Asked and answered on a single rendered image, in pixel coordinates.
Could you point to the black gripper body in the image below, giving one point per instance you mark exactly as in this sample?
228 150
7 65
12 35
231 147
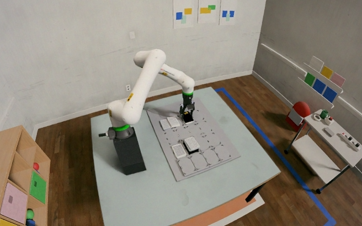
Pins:
186 102

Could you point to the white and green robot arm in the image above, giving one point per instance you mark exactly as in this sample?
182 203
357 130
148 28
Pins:
123 114

